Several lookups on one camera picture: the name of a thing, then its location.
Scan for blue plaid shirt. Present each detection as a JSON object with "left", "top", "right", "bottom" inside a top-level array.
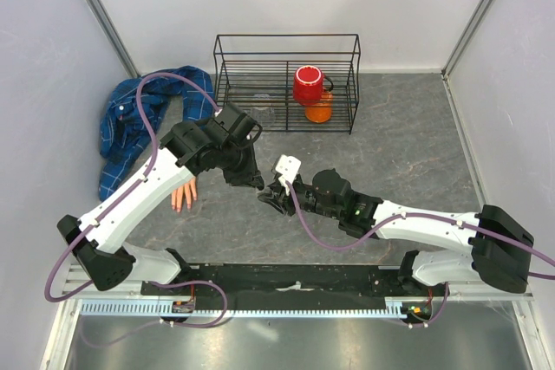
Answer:
[{"left": 98, "top": 66, "right": 215, "bottom": 201}]

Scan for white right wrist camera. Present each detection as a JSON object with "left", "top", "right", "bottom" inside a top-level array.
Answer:
[{"left": 272, "top": 154, "right": 301, "bottom": 196}]

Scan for clear glass cup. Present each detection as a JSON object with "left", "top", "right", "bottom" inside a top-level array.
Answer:
[{"left": 250, "top": 94, "right": 276, "bottom": 129}]

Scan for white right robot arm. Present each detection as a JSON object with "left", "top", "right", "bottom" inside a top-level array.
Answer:
[{"left": 258, "top": 169, "right": 533, "bottom": 295}]

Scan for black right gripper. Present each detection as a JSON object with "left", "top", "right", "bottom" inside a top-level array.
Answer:
[{"left": 258, "top": 176, "right": 341, "bottom": 220}]

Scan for mannequin hand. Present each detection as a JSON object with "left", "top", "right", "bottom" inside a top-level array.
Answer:
[{"left": 171, "top": 177, "right": 198, "bottom": 212}]

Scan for black wire rack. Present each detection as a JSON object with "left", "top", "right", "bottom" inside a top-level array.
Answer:
[{"left": 213, "top": 33, "right": 361, "bottom": 133}]

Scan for orange cup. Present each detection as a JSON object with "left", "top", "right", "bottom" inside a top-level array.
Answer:
[{"left": 304, "top": 90, "right": 333, "bottom": 124}]

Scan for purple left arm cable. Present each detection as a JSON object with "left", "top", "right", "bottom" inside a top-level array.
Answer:
[{"left": 44, "top": 72, "right": 231, "bottom": 347}]

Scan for aluminium corner post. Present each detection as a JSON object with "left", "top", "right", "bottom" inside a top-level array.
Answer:
[
  {"left": 441, "top": 0, "right": 523, "bottom": 81},
  {"left": 86, "top": 0, "right": 140, "bottom": 78}
]

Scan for red ceramic mug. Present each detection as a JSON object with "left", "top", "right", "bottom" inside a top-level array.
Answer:
[{"left": 292, "top": 65, "right": 335, "bottom": 107}]

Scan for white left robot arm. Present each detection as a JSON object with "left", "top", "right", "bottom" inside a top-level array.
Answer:
[{"left": 57, "top": 103, "right": 264, "bottom": 295}]

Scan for aluminium left corner post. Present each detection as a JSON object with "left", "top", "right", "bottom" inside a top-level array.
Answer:
[{"left": 86, "top": 0, "right": 140, "bottom": 78}]

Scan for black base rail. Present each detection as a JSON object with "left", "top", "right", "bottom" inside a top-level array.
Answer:
[{"left": 140, "top": 263, "right": 450, "bottom": 311}]

